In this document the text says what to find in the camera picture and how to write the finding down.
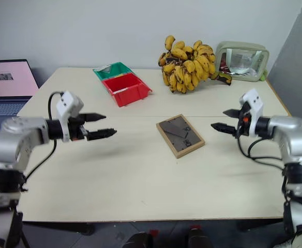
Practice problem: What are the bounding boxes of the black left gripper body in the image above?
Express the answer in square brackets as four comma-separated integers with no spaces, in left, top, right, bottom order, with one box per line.
[68,115,89,142]

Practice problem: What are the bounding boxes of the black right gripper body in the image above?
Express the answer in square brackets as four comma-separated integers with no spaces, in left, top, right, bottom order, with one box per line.
[234,102,252,139]

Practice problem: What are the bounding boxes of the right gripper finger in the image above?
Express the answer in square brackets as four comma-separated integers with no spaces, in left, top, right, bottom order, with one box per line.
[210,122,237,136]
[222,108,242,119]

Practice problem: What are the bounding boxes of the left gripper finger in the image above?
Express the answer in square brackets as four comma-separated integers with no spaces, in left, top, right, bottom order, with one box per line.
[82,112,107,123]
[86,127,118,142]

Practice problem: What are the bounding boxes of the open laptop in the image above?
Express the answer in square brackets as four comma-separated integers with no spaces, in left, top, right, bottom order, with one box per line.
[0,59,40,117]

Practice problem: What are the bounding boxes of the blackened banana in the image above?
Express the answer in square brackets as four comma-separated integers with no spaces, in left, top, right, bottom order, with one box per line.
[209,71,233,86]

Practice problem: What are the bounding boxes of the red plastic storage bin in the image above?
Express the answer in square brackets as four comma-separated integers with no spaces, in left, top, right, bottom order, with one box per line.
[102,73,153,108]

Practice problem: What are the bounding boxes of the silver packet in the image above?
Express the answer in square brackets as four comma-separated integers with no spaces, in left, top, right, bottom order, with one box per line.
[93,65,113,76]

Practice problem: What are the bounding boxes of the silver foil bag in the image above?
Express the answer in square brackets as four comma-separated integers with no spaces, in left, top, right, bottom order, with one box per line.
[228,48,262,76]

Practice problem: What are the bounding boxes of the green plastic storage bin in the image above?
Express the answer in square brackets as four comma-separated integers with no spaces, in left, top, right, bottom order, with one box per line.
[93,61,137,82]

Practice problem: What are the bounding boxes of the clear beige-trimmed pouch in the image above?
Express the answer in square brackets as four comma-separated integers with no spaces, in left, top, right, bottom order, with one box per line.
[215,41,270,83]

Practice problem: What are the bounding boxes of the yellow banana bunch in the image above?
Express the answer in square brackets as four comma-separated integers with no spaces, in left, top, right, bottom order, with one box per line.
[158,35,219,95]

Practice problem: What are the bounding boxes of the dark rounded shape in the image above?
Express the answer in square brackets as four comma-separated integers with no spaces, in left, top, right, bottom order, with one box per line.
[188,225,214,248]
[124,229,159,248]

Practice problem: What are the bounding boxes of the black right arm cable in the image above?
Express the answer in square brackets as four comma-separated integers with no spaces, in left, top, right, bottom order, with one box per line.
[237,134,286,172]

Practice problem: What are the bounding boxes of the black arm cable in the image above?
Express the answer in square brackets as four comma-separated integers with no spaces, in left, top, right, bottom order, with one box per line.
[237,134,286,172]
[21,90,65,193]

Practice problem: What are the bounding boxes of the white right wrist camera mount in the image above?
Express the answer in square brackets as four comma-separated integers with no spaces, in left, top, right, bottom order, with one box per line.
[238,88,264,137]

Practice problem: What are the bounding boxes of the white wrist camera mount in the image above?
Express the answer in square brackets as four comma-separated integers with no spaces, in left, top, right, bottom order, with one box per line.
[238,88,264,137]
[55,90,85,143]

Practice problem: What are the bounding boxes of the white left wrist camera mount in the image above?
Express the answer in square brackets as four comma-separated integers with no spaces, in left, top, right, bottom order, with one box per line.
[55,90,85,143]

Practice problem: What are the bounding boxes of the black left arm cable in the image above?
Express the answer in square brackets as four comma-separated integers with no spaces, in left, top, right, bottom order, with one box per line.
[21,90,65,193]

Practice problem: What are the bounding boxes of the wooden framed picture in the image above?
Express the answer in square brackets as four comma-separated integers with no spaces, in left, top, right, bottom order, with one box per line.
[156,114,206,159]

